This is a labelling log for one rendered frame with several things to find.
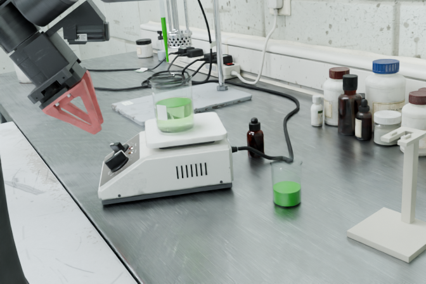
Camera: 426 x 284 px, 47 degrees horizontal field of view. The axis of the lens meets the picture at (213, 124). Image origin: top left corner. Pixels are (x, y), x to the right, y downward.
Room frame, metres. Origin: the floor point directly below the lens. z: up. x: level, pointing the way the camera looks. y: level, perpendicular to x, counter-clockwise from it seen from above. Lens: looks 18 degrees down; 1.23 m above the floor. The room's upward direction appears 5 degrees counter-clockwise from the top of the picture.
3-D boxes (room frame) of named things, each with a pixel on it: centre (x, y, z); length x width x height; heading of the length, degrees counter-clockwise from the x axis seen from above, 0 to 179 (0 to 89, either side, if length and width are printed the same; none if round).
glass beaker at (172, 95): (0.72, 0.06, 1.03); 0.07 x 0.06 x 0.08; 8
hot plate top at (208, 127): (0.72, 0.05, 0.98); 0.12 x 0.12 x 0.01; 7
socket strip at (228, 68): (1.57, 0.03, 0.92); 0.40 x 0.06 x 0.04; 29
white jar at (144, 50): (1.89, 0.24, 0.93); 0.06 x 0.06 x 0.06
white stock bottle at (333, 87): (0.94, -0.25, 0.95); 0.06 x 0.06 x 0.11
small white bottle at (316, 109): (0.93, -0.21, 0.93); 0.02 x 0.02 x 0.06
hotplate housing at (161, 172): (0.72, 0.07, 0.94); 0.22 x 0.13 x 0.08; 97
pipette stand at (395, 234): (0.51, -0.21, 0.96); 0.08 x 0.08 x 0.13; 38
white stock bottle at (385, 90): (0.88, -0.32, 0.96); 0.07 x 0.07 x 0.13
